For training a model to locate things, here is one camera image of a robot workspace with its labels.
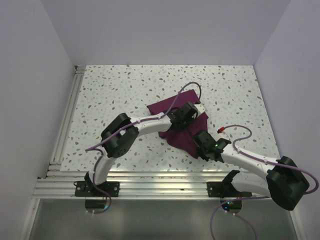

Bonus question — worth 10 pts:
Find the purple cloth mat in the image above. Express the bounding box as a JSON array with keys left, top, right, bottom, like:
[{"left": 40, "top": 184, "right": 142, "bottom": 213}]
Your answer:
[{"left": 147, "top": 89, "right": 209, "bottom": 159}]

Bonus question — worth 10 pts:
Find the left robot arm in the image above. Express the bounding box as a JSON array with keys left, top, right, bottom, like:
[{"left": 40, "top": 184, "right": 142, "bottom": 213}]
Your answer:
[{"left": 85, "top": 102, "right": 206, "bottom": 197}]

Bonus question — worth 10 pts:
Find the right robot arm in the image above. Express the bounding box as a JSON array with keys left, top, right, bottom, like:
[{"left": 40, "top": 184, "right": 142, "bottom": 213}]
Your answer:
[{"left": 193, "top": 130, "right": 310, "bottom": 211}]

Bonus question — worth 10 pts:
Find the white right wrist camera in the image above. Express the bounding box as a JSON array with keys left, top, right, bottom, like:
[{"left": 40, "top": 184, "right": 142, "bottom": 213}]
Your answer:
[{"left": 217, "top": 127, "right": 232, "bottom": 139}]

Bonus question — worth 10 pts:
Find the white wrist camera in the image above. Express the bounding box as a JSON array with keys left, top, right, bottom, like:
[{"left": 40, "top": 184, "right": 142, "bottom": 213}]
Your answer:
[
  {"left": 217, "top": 127, "right": 232, "bottom": 139},
  {"left": 195, "top": 104, "right": 206, "bottom": 115}
]

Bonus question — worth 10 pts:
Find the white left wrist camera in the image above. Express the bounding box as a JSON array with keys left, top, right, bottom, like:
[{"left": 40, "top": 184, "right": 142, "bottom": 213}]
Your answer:
[{"left": 195, "top": 104, "right": 206, "bottom": 115}]

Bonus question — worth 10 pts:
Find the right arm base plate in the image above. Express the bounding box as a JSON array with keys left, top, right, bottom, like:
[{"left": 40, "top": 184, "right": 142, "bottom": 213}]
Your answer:
[{"left": 206, "top": 181, "right": 252, "bottom": 199}]

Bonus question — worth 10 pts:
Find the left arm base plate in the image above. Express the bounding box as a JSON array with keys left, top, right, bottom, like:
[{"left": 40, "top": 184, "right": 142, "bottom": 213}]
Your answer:
[{"left": 73, "top": 181, "right": 120, "bottom": 197}]

